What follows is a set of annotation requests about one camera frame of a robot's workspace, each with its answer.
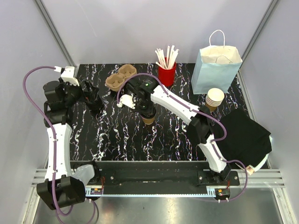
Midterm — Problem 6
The stack of paper cups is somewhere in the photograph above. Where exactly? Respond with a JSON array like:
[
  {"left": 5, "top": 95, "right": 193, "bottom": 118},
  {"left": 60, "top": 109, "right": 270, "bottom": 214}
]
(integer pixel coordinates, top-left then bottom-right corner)
[{"left": 205, "top": 88, "right": 225, "bottom": 112}]

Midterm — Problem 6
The aluminium frame post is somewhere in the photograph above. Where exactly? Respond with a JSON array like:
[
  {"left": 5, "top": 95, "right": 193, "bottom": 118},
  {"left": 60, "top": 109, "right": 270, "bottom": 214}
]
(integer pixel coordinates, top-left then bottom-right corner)
[
  {"left": 240, "top": 0, "right": 281, "bottom": 61},
  {"left": 33, "top": 0, "right": 77, "bottom": 67}
]

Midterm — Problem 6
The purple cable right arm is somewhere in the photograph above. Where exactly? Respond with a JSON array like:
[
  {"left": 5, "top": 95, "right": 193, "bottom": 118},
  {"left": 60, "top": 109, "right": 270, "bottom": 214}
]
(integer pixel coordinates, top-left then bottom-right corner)
[{"left": 116, "top": 72, "right": 249, "bottom": 203}]

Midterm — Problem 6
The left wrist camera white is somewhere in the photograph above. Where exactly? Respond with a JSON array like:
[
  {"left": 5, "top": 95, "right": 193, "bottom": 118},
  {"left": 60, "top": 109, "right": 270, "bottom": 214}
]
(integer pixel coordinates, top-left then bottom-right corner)
[{"left": 61, "top": 66, "right": 79, "bottom": 86}]

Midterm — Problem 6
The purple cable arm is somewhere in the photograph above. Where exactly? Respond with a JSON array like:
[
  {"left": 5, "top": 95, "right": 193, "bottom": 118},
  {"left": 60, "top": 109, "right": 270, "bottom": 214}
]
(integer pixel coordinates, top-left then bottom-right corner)
[
  {"left": 22, "top": 65, "right": 98, "bottom": 224},
  {"left": 116, "top": 72, "right": 249, "bottom": 203}
]

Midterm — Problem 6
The aluminium rail front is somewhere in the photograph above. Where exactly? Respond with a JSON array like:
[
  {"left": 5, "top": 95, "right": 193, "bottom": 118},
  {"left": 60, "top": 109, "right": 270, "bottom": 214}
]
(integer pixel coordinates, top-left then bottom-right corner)
[{"left": 31, "top": 167, "right": 299, "bottom": 199}]

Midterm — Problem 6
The aluminium frame post right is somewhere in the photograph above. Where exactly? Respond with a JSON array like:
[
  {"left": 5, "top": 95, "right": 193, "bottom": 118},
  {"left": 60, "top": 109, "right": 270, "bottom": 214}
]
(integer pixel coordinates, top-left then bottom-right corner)
[{"left": 240, "top": 0, "right": 281, "bottom": 61}]

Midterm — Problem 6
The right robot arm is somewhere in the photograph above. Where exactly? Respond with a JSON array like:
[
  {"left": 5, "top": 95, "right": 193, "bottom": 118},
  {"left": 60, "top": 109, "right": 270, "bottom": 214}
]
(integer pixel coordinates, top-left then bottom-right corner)
[{"left": 120, "top": 77, "right": 231, "bottom": 185}]

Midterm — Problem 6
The single paper cup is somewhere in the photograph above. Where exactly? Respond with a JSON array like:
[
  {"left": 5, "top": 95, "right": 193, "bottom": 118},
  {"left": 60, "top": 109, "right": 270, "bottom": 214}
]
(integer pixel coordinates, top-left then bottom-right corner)
[{"left": 142, "top": 116, "right": 155, "bottom": 125}]

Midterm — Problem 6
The stack of cardboard cup carriers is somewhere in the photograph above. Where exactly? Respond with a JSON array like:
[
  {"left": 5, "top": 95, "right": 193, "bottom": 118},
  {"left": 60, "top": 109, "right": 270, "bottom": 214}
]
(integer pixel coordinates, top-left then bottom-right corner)
[{"left": 105, "top": 64, "right": 137, "bottom": 91}]

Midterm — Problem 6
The black cloth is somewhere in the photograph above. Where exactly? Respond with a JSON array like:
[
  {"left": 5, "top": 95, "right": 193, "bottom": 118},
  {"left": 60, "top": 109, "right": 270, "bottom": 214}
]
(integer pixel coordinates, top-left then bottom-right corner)
[{"left": 216, "top": 108, "right": 272, "bottom": 167}]

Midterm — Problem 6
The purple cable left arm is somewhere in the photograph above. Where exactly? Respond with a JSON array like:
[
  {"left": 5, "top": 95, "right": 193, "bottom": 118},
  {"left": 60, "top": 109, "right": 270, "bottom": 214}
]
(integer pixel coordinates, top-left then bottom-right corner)
[{"left": 22, "top": 65, "right": 98, "bottom": 224}]

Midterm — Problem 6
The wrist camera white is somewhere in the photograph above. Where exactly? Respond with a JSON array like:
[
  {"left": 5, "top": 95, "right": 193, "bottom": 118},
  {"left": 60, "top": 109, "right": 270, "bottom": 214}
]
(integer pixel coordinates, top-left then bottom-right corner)
[
  {"left": 61, "top": 66, "right": 79, "bottom": 86},
  {"left": 117, "top": 94, "right": 135, "bottom": 109}
]

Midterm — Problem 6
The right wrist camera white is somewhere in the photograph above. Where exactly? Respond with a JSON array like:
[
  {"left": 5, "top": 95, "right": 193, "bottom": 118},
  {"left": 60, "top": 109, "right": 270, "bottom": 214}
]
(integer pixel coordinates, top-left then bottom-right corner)
[{"left": 117, "top": 94, "right": 135, "bottom": 109}]

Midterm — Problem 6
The light blue paper bag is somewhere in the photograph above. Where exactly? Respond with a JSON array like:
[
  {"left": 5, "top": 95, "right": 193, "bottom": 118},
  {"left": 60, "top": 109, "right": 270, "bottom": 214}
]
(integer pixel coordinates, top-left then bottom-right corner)
[{"left": 191, "top": 35, "right": 242, "bottom": 94}]

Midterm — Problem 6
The aluminium frame post left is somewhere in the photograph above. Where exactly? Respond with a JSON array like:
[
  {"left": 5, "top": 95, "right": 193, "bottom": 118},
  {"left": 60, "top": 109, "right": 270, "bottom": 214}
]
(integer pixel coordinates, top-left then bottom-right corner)
[{"left": 33, "top": 0, "right": 77, "bottom": 67}]

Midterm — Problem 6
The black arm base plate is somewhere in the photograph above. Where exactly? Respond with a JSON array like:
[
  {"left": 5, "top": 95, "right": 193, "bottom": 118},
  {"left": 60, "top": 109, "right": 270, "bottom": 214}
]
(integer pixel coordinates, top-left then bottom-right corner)
[{"left": 70, "top": 160, "right": 241, "bottom": 196}]

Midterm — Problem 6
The red straw cup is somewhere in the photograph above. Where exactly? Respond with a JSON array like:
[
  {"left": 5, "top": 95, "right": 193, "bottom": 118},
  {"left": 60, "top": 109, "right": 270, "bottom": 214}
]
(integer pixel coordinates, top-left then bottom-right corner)
[{"left": 158, "top": 62, "right": 176, "bottom": 87}]

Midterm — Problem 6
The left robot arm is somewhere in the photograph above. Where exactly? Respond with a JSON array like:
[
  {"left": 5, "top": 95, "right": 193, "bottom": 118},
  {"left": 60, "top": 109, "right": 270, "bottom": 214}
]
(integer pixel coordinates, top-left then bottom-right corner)
[{"left": 36, "top": 79, "right": 103, "bottom": 210}]

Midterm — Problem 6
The white wrapped straws bundle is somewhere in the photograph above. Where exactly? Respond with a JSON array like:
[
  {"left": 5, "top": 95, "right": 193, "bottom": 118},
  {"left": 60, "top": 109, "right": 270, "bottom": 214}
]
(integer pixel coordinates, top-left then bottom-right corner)
[{"left": 155, "top": 45, "right": 179, "bottom": 70}]

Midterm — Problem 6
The stack of black lids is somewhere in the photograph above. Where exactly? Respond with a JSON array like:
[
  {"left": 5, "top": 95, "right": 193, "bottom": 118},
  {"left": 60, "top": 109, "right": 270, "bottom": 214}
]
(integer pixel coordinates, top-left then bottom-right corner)
[{"left": 85, "top": 95, "right": 105, "bottom": 116}]

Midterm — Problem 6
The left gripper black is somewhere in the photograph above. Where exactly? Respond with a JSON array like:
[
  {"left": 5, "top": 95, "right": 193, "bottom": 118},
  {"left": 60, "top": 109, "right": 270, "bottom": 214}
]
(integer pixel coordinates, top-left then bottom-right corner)
[{"left": 59, "top": 77, "right": 99, "bottom": 106}]

